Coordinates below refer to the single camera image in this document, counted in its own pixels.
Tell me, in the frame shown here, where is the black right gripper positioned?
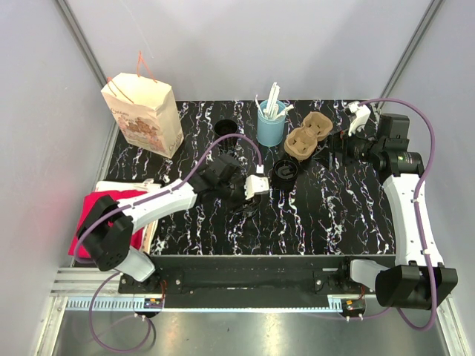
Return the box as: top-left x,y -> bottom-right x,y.
311,121 -> 383,171

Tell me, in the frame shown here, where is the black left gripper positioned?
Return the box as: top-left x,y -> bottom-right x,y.
217,176 -> 257,214

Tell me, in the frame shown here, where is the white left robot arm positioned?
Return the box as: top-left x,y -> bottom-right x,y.
73,155 -> 269,294

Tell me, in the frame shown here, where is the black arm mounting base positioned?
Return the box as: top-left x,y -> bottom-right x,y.
118,256 -> 372,312

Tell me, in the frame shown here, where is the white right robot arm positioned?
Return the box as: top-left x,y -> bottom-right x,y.
324,113 -> 458,310

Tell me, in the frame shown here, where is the printed paper takeout bag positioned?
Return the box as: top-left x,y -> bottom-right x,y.
101,71 -> 184,159

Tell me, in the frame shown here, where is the brown pulp cup carrier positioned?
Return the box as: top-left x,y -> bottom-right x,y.
284,111 -> 333,161

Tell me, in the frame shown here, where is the light blue straw holder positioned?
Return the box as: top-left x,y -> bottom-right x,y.
257,100 -> 286,147

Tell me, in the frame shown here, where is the stack of black cups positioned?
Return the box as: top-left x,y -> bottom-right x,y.
214,119 -> 238,153

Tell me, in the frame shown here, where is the pink folded cloth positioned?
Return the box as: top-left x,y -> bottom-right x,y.
68,189 -> 145,260

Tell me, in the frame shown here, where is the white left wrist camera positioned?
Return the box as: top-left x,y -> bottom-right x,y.
244,175 -> 269,200

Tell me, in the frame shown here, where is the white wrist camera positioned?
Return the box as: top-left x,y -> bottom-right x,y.
244,175 -> 269,200
346,101 -> 371,136

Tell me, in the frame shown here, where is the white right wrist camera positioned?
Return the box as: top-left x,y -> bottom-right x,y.
346,101 -> 371,136

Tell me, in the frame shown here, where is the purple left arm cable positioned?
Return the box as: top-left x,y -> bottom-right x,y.
72,133 -> 265,352

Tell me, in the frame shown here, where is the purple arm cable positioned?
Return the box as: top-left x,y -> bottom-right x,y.
344,97 -> 436,332
72,133 -> 265,352

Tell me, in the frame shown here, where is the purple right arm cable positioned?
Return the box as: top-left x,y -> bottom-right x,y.
344,97 -> 436,332

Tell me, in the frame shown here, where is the right aluminium frame post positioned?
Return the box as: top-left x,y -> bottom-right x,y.
380,0 -> 445,98

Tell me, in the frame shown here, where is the aluminium frame post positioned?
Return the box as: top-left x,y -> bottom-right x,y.
53,0 -> 106,87
380,0 -> 445,98

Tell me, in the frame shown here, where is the left aluminium frame post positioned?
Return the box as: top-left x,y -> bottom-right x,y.
53,0 -> 106,87

